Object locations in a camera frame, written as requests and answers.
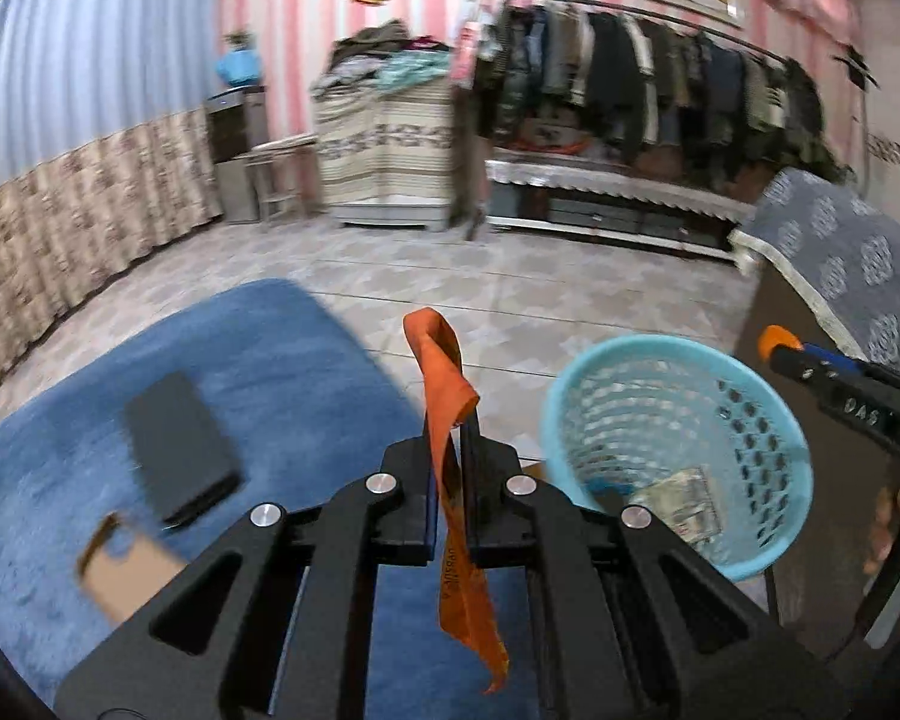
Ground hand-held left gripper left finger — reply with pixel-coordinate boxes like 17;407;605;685
52;409;440;720

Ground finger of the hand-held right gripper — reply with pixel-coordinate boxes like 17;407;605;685
799;343;900;392
767;345;835;398

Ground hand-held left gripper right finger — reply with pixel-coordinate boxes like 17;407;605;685
457;409;848;720

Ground orange plastic wrapper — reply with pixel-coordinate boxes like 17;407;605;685
403;307;511;697

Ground teal plastic basket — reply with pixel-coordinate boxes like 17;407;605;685
538;334;815;582

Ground patterned snack packet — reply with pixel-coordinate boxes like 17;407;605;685
630;467;721;547

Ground person's right hand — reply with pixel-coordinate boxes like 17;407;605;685
862;476;900;638

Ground grey patterned cloth cover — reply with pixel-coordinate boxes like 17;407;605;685
727;167;900;391

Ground black flat case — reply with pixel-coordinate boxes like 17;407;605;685
124;371;242;527

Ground low cabinet with lace cloth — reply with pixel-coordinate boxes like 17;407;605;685
484;150;758;256

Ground tan phone case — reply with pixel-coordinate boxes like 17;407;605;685
75;511;188;627

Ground row of hanging clothes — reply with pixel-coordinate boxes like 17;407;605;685
472;4;848;181

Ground patterned cloth covered cabinet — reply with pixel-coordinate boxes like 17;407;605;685
311;79;458;232

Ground metal clothes rack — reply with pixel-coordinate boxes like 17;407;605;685
457;0;796;241

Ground grey water dispenser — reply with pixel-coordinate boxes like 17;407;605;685
206;86;271;224

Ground pink hanging bag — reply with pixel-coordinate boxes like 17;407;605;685
450;19;481;87

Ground pile of clothes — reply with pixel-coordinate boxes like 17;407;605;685
313;19;455;95

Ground blue cloth bundle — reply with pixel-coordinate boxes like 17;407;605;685
216;45;262;87

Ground blue and floral curtain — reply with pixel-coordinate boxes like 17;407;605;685
0;0;226;410

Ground dark wall hook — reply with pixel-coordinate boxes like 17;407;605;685
832;45;880;89

